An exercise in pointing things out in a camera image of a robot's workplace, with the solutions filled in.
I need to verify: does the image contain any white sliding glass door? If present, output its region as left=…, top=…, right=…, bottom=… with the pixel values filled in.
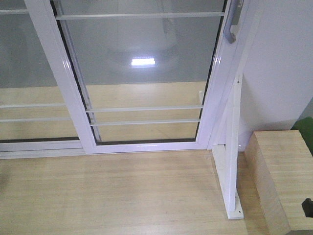
left=25, top=0, right=240, bottom=154

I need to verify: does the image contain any white door frame post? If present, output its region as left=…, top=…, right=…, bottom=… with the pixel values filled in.
left=205, top=0, right=265, bottom=149

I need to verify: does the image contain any light wooden box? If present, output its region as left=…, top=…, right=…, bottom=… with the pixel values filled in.
left=244, top=130, right=313, bottom=235

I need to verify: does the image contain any green object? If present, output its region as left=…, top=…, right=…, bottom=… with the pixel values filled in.
left=291, top=117, right=313, bottom=155

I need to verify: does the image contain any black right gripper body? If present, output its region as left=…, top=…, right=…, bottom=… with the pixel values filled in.
left=301, top=198, right=313, bottom=217

